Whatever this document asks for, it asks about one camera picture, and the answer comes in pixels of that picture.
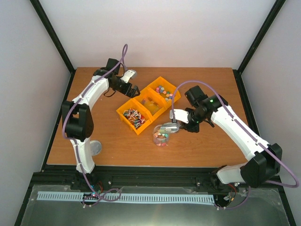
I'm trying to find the yellow bin with lollipops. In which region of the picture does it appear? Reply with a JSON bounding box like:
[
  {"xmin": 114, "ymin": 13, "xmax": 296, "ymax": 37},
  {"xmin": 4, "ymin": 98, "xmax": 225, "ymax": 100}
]
[{"xmin": 116, "ymin": 98, "xmax": 152, "ymax": 135}]

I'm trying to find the yellow bin with popsicle candies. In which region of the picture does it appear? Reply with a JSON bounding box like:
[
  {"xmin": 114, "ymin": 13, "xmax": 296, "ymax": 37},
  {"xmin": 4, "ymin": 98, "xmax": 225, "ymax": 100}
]
[{"xmin": 130, "ymin": 87, "xmax": 168, "ymax": 122}]

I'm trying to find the yellow bin with star candies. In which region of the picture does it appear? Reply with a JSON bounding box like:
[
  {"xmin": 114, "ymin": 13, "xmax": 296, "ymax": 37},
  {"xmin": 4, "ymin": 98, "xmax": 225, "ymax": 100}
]
[{"xmin": 147, "ymin": 76, "xmax": 181, "ymax": 109}]

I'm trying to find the silver metal scoop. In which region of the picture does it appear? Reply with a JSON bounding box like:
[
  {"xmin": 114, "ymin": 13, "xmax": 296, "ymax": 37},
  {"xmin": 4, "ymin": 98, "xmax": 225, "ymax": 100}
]
[{"xmin": 159, "ymin": 122, "xmax": 180, "ymax": 134}]

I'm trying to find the round clear cup lid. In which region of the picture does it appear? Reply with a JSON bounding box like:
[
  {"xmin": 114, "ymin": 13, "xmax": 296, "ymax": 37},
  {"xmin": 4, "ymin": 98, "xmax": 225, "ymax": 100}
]
[{"xmin": 90, "ymin": 140, "xmax": 102, "ymax": 156}]

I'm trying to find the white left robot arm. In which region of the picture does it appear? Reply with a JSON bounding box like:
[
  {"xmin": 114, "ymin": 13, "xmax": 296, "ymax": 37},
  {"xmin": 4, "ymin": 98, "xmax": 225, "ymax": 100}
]
[{"xmin": 61, "ymin": 58, "xmax": 140, "ymax": 190}]

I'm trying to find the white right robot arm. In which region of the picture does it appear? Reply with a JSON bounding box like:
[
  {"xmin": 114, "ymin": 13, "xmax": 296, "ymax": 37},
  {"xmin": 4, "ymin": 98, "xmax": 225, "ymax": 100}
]
[{"xmin": 181, "ymin": 86, "xmax": 282, "ymax": 188}]

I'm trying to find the clear plastic cup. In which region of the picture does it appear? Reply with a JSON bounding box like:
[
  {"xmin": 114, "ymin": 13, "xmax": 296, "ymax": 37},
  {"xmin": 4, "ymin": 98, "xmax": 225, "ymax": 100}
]
[{"xmin": 152, "ymin": 125, "xmax": 169, "ymax": 147}]

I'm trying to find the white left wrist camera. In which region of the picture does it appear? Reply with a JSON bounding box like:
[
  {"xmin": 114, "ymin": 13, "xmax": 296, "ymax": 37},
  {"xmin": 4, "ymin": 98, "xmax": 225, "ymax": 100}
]
[{"xmin": 121, "ymin": 69, "xmax": 137, "ymax": 83}]

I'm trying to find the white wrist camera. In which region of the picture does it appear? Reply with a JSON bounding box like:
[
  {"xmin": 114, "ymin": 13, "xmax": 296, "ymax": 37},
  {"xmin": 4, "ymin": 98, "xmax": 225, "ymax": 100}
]
[
  {"xmin": 121, "ymin": 69, "xmax": 137, "ymax": 83},
  {"xmin": 170, "ymin": 109, "xmax": 189, "ymax": 124}
]

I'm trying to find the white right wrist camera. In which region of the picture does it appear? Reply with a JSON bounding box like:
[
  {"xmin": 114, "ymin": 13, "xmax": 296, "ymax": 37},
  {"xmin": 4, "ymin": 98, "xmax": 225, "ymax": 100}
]
[{"xmin": 170, "ymin": 109, "xmax": 189, "ymax": 124}]

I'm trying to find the black aluminium frame rail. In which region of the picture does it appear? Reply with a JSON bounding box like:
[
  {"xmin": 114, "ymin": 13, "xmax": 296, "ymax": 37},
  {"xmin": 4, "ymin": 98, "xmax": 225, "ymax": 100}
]
[{"xmin": 30, "ymin": 164, "xmax": 283, "ymax": 189}]

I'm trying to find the light blue slotted cable duct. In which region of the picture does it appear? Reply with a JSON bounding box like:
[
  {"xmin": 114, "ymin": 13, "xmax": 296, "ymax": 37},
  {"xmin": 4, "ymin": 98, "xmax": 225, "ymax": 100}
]
[{"xmin": 36, "ymin": 191, "xmax": 214, "ymax": 205}]

